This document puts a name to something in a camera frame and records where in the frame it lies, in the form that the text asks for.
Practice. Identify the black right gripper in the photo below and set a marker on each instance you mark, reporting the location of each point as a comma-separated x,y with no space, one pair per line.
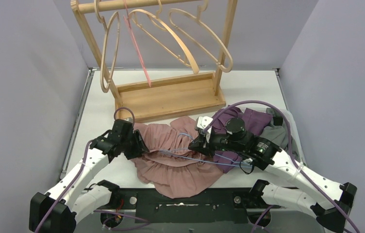
198,144

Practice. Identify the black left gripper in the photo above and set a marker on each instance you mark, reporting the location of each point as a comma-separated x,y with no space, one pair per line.
138,143

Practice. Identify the blue wire hanger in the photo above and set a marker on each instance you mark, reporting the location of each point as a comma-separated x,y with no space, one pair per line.
198,159

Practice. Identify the pink pleated skirt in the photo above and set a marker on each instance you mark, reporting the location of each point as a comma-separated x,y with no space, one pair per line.
171,176

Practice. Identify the purple skirt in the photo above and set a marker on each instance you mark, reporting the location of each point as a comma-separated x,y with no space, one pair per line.
254,121

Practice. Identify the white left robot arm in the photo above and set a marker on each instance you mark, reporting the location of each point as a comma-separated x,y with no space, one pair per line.
63,206

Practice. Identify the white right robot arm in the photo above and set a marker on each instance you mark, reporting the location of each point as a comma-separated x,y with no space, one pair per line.
327,201

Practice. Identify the wooden hanger rack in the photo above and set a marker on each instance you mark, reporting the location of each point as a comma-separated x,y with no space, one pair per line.
163,98

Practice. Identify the left wooden hanger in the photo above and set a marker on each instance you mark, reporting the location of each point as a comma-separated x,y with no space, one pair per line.
110,46

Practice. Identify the grey green skirt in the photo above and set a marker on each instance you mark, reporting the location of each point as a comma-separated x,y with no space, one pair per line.
276,131

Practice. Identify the middle wooden hanger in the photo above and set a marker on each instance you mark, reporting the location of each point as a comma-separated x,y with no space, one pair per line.
162,34

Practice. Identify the white plastic basket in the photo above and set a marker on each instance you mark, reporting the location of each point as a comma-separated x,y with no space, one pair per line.
296,143

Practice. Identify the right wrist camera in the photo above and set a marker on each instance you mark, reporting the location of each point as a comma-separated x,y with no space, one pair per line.
204,123

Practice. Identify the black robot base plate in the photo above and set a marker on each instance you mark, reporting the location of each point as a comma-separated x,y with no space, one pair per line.
211,205

